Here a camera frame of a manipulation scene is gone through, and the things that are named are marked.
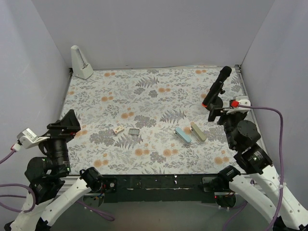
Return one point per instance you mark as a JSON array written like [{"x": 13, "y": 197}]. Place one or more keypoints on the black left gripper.
[{"x": 62, "y": 130}]

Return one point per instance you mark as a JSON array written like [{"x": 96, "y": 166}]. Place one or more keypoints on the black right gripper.
[{"x": 217, "y": 112}]

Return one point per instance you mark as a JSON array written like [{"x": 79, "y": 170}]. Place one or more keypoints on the beige stapler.
[{"x": 196, "y": 131}]

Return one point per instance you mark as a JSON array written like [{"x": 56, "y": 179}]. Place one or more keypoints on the light blue stapler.
[{"x": 182, "y": 135}]

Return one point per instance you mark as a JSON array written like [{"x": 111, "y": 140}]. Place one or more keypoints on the white staples tray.
[{"x": 134, "y": 131}]

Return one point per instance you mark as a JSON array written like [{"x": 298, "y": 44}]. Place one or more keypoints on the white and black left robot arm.
[{"x": 46, "y": 174}]

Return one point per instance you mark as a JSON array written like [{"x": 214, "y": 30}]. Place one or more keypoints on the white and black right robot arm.
[{"x": 276, "y": 203}]

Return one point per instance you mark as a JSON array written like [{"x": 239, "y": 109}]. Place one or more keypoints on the black microphone stand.
[{"x": 216, "y": 101}]

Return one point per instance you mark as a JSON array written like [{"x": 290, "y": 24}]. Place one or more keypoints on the white metronome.
[{"x": 81, "y": 67}]

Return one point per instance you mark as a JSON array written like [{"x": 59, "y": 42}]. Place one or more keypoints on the floral patterned table mat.
[{"x": 155, "y": 101}]

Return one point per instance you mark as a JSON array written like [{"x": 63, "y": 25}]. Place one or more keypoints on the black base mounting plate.
[{"x": 202, "y": 188}]

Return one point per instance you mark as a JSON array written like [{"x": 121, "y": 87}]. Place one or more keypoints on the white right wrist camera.
[{"x": 241, "y": 104}]

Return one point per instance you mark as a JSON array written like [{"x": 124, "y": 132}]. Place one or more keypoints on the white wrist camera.
[
  {"x": 27, "y": 139},
  {"x": 241, "y": 104}
]

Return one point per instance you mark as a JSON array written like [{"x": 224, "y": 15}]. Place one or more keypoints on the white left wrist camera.
[{"x": 27, "y": 139}]

